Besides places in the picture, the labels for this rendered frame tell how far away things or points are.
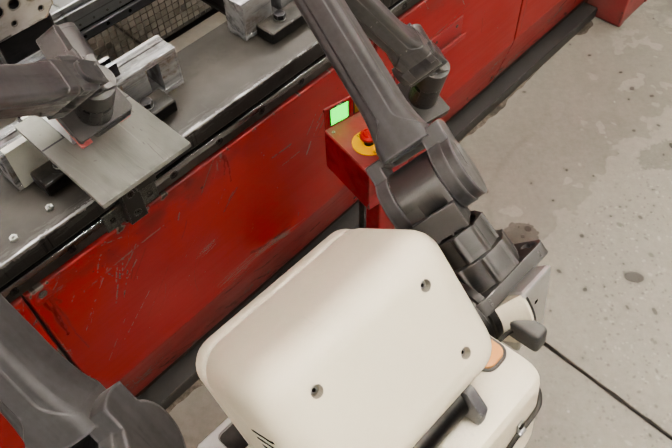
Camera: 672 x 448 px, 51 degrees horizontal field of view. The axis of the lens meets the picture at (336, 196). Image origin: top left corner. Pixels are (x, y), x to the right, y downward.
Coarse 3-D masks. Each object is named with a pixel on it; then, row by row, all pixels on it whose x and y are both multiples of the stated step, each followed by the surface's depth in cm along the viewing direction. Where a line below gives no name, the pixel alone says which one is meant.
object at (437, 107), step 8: (400, 88) 140; (408, 88) 140; (416, 88) 135; (408, 96) 139; (416, 96) 136; (424, 96) 134; (432, 96) 134; (416, 104) 137; (424, 104) 137; (432, 104) 137; (440, 104) 139; (416, 112) 138; (424, 112) 138; (432, 112) 138; (440, 112) 138; (424, 120) 137; (432, 120) 138
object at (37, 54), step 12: (36, 24) 116; (48, 24) 117; (12, 36) 114; (24, 36) 115; (36, 36) 117; (0, 48) 113; (12, 48) 115; (24, 48) 116; (36, 48) 118; (12, 60) 116; (24, 60) 119; (36, 60) 120
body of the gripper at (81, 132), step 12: (120, 96) 112; (120, 108) 112; (60, 120) 108; (72, 120) 109; (84, 120) 108; (96, 120) 108; (108, 120) 110; (72, 132) 108; (84, 132) 109; (96, 132) 110
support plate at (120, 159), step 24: (24, 120) 123; (144, 120) 122; (48, 144) 119; (72, 144) 119; (96, 144) 119; (120, 144) 119; (144, 144) 118; (168, 144) 118; (72, 168) 115; (96, 168) 115; (120, 168) 115; (144, 168) 115; (96, 192) 112; (120, 192) 112
